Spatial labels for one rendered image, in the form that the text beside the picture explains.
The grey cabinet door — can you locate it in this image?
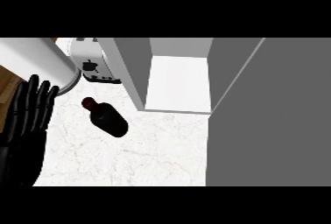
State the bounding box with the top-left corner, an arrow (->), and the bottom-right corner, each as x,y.
204,38 -> 331,187

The white toaster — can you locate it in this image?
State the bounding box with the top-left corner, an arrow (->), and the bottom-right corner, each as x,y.
56,38 -> 122,85

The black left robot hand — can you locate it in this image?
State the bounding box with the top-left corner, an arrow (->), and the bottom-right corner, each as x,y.
0,73 -> 60,187

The white round pot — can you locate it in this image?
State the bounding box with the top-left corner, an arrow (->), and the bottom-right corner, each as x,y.
0,38 -> 82,97

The dark wine bottle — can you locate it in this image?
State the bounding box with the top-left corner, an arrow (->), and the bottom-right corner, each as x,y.
79,96 -> 130,138

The grey cabinet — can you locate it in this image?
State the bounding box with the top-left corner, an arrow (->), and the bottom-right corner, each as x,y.
96,38 -> 215,116

